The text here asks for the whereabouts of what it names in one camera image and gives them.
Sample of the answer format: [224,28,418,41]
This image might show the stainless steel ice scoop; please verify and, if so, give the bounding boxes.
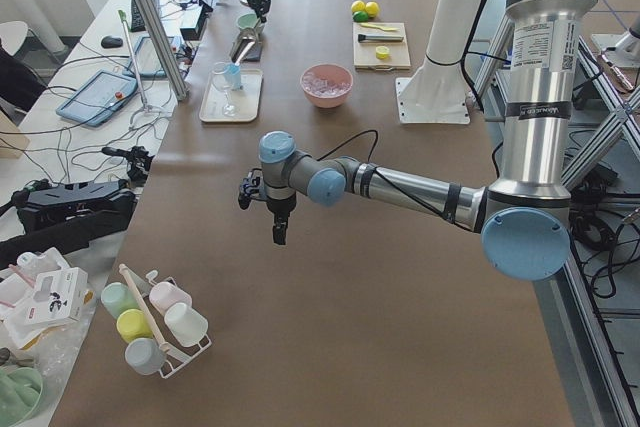
[230,24,262,65]

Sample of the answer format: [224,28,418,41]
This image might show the light blue plastic cup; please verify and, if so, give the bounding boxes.
[224,62,243,90]

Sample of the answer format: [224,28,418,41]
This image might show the pink cup on rack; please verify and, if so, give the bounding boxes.
[149,281,192,315]

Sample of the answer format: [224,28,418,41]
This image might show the white cup on rack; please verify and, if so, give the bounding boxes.
[164,302,209,347]

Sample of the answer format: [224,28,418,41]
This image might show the green cup on rack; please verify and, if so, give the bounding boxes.
[100,282,138,320]

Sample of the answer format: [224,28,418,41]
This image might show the yellow cup on rack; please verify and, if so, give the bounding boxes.
[116,309,153,343]

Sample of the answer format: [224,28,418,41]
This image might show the grey cup on rack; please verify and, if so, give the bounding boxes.
[125,338,166,375]

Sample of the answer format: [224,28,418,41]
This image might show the green bowl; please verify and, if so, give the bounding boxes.
[236,12,264,34]

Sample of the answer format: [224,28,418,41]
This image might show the folded grey cloth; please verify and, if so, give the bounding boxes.
[234,42,262,64]

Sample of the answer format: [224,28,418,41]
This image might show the clear wine glass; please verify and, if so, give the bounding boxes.
[212,62,236,117]

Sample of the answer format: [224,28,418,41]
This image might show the lower yellow lemon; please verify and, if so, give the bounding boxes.
[351,0,366,13]

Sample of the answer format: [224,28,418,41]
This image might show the yellow lemon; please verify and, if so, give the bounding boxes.
[365,1,380,18]
[351,0,366,13]

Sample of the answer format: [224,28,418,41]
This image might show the green lime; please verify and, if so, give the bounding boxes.
[352,11,369,23]

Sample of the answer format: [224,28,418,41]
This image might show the yellow plastic knife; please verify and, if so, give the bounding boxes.
[359,22,397,32]

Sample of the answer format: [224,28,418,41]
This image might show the pink bowl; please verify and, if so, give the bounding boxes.
[300,64,353,108]

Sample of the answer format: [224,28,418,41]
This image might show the cream rabbit serving tray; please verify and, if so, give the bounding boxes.
[199,68,263,123]

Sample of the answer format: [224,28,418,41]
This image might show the upper yellow lemon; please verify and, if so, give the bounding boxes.
[365,1,380,18]

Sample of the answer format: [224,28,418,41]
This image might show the wooden cutting board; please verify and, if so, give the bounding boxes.
[353,22,411,70]

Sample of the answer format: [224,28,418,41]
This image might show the blue teach pendant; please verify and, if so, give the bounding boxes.
[124,35,182,79]
[56,70,137,127]

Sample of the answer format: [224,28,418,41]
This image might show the half lemon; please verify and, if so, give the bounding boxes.
[376,46,390,59]

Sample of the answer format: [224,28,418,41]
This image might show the black computer mouse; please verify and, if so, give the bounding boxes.
[100,35,123,49]

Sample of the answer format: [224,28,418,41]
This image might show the aluminium frame post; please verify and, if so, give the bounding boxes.
[135,0,188,101]

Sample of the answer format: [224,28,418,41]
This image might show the white wire cup rack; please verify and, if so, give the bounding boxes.
[118,263,213,380]

